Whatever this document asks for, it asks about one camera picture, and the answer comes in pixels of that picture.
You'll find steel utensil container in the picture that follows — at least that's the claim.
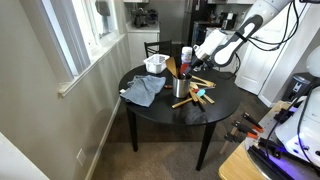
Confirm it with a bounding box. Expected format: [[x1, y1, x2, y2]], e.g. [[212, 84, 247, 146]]
[[172, 73, 193, 99]]

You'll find short wooden stick utensil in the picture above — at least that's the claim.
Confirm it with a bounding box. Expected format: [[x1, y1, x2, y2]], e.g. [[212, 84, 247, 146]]
[[171, 97, 194, 110]]

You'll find dark refrigerator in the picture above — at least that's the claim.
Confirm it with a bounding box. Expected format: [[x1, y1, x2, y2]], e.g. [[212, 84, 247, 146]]
[[182, 0, 216, 46]]

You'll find black clamp orange tip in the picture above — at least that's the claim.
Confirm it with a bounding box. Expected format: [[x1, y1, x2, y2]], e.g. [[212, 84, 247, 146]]
[[241, 111, 264, 133], [232, 120, 260, 140]]

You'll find slotted wooden spatula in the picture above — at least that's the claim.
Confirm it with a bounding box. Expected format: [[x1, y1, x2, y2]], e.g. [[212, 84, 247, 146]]
[[191, 74, 217, 89]]

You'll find red spatula clear handle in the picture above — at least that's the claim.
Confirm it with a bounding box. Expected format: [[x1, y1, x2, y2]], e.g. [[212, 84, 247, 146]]
[[179, 63, 189, 78]]

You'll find white plastic basket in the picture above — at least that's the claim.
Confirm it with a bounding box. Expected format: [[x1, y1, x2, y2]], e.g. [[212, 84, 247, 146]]
[[143, 53, 171, 75]]

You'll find wooden fork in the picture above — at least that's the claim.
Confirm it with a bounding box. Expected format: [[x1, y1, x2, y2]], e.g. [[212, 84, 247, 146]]
[[189, 88, 200, 103]]

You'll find blue cloth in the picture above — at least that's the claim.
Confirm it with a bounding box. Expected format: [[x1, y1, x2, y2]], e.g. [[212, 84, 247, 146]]
[[119, 74, 167, 108]]

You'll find black coffee machine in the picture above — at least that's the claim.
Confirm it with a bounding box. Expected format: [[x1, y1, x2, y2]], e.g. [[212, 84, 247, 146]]
[[131, 7, 150, 30]]

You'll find white wipes canister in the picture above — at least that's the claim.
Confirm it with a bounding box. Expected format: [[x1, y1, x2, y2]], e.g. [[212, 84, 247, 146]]
[[180, 46, 194, 65]]

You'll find white counter cabinet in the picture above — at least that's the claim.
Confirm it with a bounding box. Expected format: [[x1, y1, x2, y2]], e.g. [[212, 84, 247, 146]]
[[125, 21, 161, 69]]

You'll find white window frame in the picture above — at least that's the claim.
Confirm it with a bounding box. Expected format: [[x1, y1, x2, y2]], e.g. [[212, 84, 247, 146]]
[[39, 0, 127, 99]]

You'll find white door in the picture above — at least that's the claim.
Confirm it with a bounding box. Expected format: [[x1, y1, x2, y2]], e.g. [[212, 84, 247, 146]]
[[234, 0, 314, 96]]

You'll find wooden spoon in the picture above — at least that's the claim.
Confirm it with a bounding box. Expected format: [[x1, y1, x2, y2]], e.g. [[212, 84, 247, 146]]
[[192, 83, 216, 106]]

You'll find black dining chair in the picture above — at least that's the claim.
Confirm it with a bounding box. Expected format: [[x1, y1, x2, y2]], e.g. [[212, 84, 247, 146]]
[[143, 39, 174, 64]]

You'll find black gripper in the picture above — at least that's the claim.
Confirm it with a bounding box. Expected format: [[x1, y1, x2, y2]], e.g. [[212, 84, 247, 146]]
[[182, 53, 205, 77]]

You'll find long wooden stick utensil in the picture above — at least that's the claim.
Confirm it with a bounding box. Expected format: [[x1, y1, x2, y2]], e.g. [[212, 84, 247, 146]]
[[196, 94, 208, 106]]

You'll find wooden base board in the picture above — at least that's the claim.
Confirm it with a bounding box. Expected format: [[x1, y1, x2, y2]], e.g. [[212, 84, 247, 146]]
[[218, 99, 320, 180]]

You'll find round black table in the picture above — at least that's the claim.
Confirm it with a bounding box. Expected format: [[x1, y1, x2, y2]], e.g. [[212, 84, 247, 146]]
[[118, 62, 242, 172]]

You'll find black countertop appliance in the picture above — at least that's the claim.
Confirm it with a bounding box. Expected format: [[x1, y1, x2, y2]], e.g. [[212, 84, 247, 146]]
[[219, 12, 239, 31]]

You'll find blue spatula black handle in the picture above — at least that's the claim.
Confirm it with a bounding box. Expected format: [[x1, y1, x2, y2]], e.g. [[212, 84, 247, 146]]
[[194, 88, 207, 113]]

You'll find black clamp long bar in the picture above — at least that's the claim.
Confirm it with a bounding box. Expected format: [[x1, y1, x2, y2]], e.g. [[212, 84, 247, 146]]
[[219, 131, 246, 155]]

